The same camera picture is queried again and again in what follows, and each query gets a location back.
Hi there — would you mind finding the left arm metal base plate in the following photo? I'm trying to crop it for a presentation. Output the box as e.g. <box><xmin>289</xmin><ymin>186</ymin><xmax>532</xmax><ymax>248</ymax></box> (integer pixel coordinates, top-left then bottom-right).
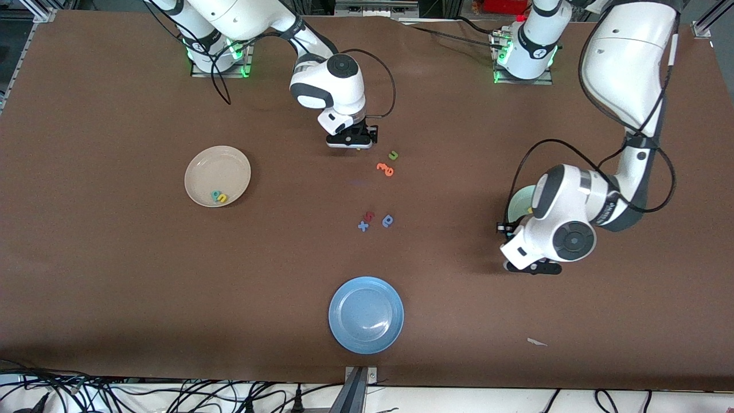
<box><xmin>490</xmin><ymin>32</ymin><xmax>554</xmax><ymax>85</ymax></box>

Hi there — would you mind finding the brown table cover sheet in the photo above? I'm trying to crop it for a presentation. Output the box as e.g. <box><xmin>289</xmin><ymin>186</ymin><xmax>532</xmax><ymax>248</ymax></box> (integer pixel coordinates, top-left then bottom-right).
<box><xmin>0</xmin><ymin>10</ymin><xmax>734</xmax><ymax>392</ymax></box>

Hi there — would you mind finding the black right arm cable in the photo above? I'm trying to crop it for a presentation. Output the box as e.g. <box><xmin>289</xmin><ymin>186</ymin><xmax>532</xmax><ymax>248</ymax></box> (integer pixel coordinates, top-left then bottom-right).
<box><xmin>209</xmin><ymin>32</ymin><xmax>396</xmax><ymax>119</ymax></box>

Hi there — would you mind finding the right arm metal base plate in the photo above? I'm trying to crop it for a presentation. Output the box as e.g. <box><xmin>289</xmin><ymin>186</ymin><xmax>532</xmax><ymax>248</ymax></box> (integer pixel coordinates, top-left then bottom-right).
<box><xmin>190</xmin><ymin>40</ymin><xmax>254</xmax><ymax>79</ymax></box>

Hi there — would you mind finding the black cable on tabletop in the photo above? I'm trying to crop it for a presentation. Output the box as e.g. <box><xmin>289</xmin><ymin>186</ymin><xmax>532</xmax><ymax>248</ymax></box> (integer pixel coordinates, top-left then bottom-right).
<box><xmin>401</xmin><ymin>17</ymin><xmax>505</xmax><ymax>52</ymax></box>

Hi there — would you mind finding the pale green plate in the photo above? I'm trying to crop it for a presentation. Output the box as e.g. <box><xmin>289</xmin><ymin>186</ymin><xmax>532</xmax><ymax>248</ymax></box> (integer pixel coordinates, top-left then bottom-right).
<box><xmin>507</xmin><ymin>185</ymin><xmax>542</xmax><ymax>221</ymax></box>

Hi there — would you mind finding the blue plate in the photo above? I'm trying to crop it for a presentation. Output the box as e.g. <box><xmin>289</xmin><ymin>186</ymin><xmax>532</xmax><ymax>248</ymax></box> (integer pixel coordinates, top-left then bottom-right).
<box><xmin>328</xmin><ymin>276</ymin><xmax>405</xmax><ymax>354</ymax></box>

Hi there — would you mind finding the beige brown plate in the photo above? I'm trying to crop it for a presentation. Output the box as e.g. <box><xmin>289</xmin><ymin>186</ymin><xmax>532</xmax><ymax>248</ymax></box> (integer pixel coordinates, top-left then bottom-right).
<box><xmin>184</xmin><ymin>145</ymin><xmax>252</xmax><ymax>208</ymax></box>

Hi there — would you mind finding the grey power strip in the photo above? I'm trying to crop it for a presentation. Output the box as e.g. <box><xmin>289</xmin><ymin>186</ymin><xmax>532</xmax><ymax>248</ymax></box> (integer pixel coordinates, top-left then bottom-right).
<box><xmin>335</xmin><ymin>0</ymin><xmax>419</xmax><ymax>17</ymax></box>

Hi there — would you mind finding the aluminium profile beam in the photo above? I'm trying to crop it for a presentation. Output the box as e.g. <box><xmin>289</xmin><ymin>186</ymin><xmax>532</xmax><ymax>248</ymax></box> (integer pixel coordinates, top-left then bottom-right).
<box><xmin>330</xmin><ymin>366</ymin><xmax>379</xmax><ymax>413</ymax></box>

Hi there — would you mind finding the black cable tangle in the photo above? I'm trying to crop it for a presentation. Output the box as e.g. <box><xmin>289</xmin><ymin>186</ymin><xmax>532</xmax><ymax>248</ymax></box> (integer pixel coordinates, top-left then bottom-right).
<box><xmin>0</xmin><ymin>359</ymin><xmax>345</xmax><ymax>413</ymax></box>

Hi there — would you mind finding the red box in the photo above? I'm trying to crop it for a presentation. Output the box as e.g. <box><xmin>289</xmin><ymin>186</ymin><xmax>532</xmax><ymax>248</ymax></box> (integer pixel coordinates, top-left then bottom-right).
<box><xmin>483</xmin><ymin>0</ymin><xmax>529</xmax><ymax>15</ymax></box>

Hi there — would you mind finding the aluminium table frame rail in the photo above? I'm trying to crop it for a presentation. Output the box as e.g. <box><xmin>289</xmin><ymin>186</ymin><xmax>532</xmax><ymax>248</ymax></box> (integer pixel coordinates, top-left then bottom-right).
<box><xmin>691</xmin><ymin>0</ymin><xmax>734</xmax><ymax>40</ymax></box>
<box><xmin>0</xmin><ymin>0</ymin><xmax>58</xmax><ymax>115</ymax></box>

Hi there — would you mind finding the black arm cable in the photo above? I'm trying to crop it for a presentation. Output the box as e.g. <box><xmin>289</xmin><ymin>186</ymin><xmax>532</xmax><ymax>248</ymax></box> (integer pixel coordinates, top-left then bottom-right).
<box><xmin>507</xmin><ymin>11</ymin><xmax>677</xmax><ymax>225</ymax></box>
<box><xmin>209</xmin><ymin>32</ymin><xmax>396</xmax><ymax>119</ymax></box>

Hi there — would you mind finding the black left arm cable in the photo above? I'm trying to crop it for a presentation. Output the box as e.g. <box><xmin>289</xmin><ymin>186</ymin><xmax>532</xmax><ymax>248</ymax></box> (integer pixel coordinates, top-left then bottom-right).
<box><xmin>507</xmin><ymin>11</ymin><xmax>677</xmax><ymax>225</ymax></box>

